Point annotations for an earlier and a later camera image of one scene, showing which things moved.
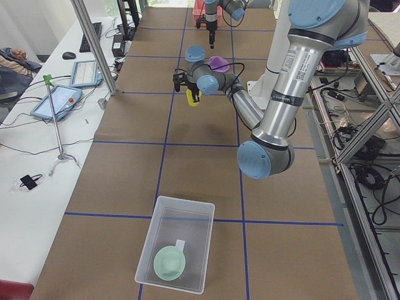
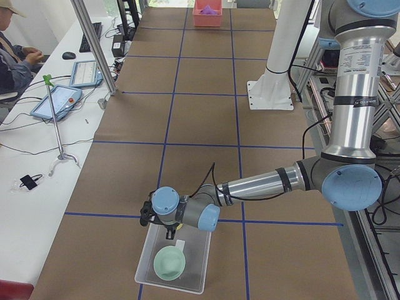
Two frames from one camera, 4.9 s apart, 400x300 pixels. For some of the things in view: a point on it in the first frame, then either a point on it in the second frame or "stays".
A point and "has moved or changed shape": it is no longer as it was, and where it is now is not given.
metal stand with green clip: (49, 80) stays
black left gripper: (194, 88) → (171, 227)
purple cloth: (216, 62) has moved or changed shape
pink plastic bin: (197, 9) stays
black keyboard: (84, 47) stays
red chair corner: (11, 290) stays
